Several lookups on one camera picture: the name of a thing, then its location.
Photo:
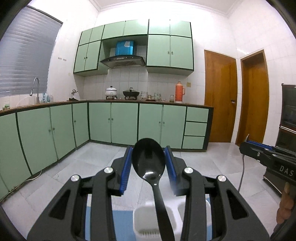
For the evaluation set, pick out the blue box above hood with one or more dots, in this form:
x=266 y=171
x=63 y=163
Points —
x=125 y=48

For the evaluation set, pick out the right hand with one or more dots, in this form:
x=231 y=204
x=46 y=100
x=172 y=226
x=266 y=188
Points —
x=286 y=204

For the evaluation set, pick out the left wooden door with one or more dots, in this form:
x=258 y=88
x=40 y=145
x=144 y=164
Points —
x=221 y=94

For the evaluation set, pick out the orange thermos flask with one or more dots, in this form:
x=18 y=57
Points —
x=179 y=92

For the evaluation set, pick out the wooden door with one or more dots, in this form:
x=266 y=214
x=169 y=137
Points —
x=255 y=98
x=221 y=94

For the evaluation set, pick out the chrome sink faucet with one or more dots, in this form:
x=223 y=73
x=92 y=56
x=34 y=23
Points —
x=37 y=82

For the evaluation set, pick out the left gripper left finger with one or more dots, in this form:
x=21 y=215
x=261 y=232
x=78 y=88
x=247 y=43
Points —
x=83 y=205

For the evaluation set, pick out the black range hood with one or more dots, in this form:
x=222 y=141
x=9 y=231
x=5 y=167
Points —
x=123 y=61

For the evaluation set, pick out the green kitchen cabinets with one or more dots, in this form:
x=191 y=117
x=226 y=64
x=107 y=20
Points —
x=35 y=137
x=165 y=45

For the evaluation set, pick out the black plastic spoon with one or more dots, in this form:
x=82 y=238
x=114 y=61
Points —
x=148 y=160

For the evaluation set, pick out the white utensil holder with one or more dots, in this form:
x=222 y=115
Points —
x=145 y=223

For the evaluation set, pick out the green upper kitchen cabinets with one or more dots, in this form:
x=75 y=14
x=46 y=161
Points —
x=165 y=45

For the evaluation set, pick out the steel kettle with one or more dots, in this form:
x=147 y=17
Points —
x=73 y=95

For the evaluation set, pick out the white cooking pot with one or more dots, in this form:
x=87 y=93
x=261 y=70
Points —
x=111 y=93

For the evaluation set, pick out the dark cabinet with oven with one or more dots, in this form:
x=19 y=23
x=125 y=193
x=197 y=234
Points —
x=283 y=135

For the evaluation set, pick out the right wooden door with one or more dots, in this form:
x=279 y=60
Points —
x=255 y=98

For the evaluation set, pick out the black wok with lid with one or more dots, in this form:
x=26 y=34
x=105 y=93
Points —
x=131 y=94

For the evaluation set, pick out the grey window blind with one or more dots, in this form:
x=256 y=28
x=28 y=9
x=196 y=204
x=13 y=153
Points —
x=26 y=50

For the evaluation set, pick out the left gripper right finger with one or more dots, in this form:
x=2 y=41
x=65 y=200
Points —
x=232 y=218

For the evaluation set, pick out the green lower kitchen cabinets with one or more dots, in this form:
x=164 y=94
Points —
x=35 y=137

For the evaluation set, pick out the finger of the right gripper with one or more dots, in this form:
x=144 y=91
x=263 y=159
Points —
x=256 y=150

